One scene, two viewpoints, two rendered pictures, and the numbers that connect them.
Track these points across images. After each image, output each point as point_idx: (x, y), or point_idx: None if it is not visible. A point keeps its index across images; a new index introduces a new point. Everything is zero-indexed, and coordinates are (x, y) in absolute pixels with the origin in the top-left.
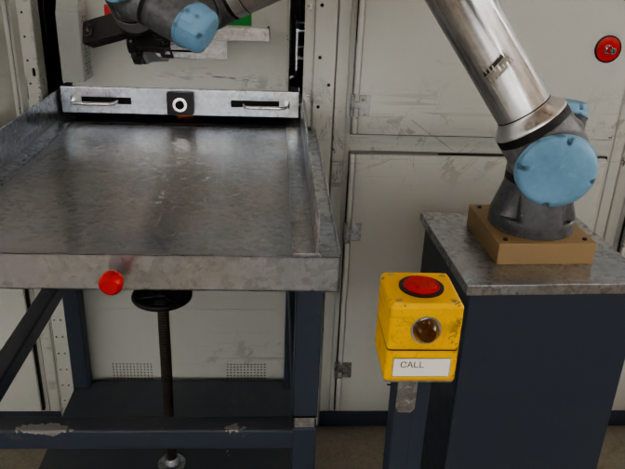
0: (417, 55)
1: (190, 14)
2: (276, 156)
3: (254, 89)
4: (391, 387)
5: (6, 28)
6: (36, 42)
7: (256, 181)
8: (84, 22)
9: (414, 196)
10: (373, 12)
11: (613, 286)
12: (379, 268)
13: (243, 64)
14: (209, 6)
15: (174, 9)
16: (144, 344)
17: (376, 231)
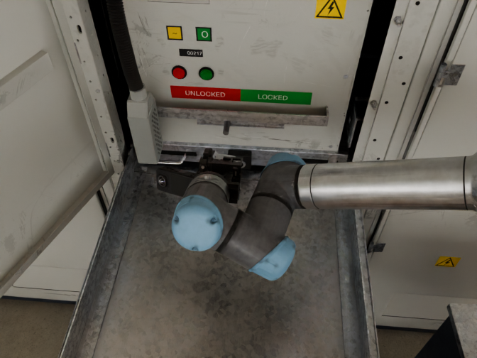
0: (473, 147)
1: (269, 264)
2: (327, 256)
3: (306, 148)
4: None
5: (84, 110)
6: (112, 118)
7: (312, 320)
8: (157, 170)
9: (436, 232)
10: (439, 114)
11: None
12: (393, 266)
13: (298, 131)
14: (285, 221)
15: (253, 258)
16: None
17: (397, 248)
